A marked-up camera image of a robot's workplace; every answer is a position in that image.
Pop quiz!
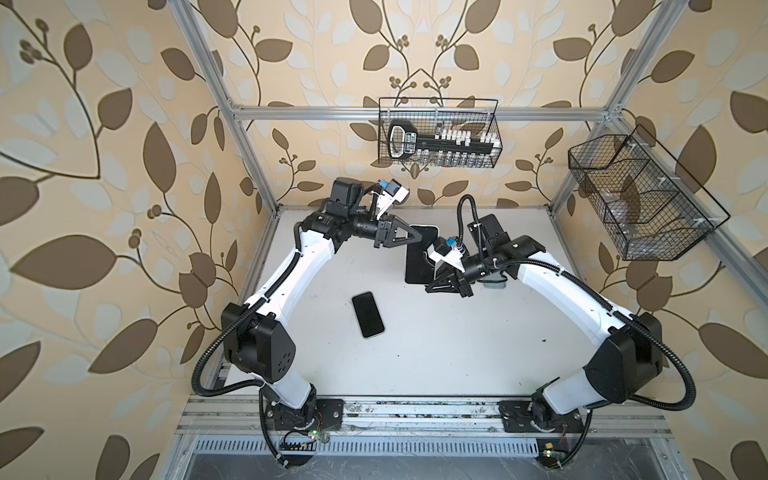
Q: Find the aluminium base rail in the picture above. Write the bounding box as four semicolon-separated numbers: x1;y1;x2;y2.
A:
176;395;672;439

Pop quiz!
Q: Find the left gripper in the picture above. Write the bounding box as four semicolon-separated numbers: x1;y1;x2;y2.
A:
345;210;421;251

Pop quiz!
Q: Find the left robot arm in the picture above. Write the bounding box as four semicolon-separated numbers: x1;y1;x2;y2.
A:
191;177;422;410

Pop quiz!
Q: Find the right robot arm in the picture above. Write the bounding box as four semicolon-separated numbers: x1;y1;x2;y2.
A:
425;210;697;429

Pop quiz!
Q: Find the wall wire basket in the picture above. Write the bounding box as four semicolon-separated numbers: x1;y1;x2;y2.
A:
377;96;503;169
568;125;731;261

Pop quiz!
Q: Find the right wall wire basket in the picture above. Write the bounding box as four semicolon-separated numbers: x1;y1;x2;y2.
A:
568;125;731;261

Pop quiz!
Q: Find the black phone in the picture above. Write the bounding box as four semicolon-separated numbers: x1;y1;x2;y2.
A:
405;225;439;285
352;292;385;339

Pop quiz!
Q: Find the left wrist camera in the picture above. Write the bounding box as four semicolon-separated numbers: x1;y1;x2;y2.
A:
375;180;410;219

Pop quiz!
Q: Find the black tool in basket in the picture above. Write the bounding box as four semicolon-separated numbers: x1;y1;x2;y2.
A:
385;120;502;160

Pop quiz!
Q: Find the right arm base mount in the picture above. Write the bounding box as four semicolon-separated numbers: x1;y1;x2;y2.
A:
497;397;593;470

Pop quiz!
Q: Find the back wall wire basket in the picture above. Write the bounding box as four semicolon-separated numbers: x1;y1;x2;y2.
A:
377;96;503;169

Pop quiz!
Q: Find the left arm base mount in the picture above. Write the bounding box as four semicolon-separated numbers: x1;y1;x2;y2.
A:
258;394;345;469

